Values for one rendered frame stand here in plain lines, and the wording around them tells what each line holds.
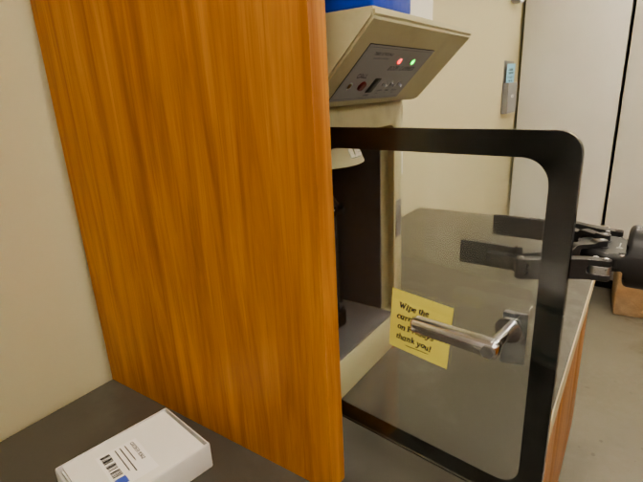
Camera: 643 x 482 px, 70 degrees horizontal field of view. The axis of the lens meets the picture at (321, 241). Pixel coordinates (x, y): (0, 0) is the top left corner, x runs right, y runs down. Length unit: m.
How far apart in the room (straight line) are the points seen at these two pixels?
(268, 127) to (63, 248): 0.50
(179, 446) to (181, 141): 0.41
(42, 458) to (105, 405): 0.13
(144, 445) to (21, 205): 0.41
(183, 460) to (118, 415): 0.22
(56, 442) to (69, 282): 0.26
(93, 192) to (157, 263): 0.16
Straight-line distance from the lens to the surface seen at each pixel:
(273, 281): 0.55
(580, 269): 0.60
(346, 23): 0.54
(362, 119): 0.73
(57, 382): 0.96
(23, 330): 0.90
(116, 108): 0.70
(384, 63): 0.63
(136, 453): 0.73
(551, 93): 3.61
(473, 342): 0.45
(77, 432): 0.87
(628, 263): 0.63
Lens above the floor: 1.43
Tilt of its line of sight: 18 degrees down
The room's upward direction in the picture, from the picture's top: 3 degrees counter-clockwise
